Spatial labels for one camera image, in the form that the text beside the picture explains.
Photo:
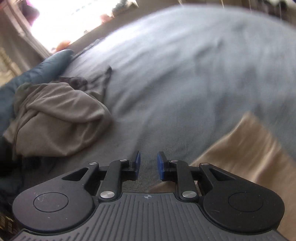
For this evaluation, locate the orange item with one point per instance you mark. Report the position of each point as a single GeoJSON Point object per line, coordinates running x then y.
{"type": "Point", "coordinates": [63, 45]}

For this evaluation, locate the window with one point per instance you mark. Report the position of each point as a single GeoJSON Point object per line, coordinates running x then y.
{"type": "Point", "coordinates": [76, 18]}

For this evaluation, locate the blue duvet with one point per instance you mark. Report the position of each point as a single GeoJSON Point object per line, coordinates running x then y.
{"type": "Point", "coordinates": [34, 74]}

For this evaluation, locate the grey garment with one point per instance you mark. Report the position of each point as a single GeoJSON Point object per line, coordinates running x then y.
{"type": "Point", "coordinates": [57, 118]}

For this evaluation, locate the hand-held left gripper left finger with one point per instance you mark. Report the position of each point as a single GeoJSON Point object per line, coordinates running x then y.
{"type": "Point", "coordinates": [137, 164]}

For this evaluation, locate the beige pants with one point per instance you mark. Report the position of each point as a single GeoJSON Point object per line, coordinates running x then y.
{"type": "Point", "coordinates": [249, 148]}

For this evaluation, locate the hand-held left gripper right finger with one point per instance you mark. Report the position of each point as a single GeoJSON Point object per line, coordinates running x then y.
{"type": "Point", "coordinates": [160, 165]}

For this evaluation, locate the grey curtain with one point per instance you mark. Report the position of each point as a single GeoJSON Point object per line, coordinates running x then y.
{"type": "Point", "coordinates": [20, 34]}

